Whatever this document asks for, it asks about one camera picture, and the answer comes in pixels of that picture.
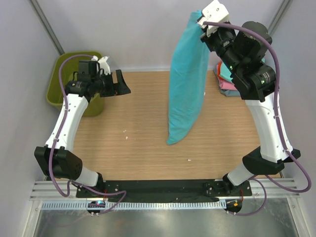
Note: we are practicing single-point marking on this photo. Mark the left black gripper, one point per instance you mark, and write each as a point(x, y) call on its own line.
point(111, 84)

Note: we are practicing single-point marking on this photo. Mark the slotted cable duct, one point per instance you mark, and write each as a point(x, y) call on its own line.
point(99, 205)

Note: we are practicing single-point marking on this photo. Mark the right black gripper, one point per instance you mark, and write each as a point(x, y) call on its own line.
point(207, 36)

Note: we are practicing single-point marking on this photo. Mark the folded orange t shirt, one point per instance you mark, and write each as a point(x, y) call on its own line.
point(218, 67)

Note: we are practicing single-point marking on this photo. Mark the aluminium frame rail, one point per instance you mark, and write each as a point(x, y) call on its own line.
point(277, 188)

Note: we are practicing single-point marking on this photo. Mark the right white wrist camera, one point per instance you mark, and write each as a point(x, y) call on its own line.
point(214, 12)

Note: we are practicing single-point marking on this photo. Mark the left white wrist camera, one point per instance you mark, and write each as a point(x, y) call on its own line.
point(102, 64)

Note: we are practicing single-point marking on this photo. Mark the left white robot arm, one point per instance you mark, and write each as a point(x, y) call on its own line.
point(56, 158)

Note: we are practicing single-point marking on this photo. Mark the blue t shirt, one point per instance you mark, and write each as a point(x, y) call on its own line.
point(187, 81)

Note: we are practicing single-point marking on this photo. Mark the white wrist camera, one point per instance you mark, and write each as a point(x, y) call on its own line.
point(214, 12)
point(102, 64)

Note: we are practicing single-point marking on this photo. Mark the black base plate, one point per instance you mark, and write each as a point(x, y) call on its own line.
point(174, 191)

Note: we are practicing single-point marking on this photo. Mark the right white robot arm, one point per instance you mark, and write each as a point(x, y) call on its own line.
point(242, 49)

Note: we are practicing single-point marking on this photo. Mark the folded pink t shirt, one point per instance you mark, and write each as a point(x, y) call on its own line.
point(225, 85)

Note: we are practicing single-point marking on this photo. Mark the green plastic bin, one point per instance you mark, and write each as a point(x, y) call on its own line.
point(54, 95)

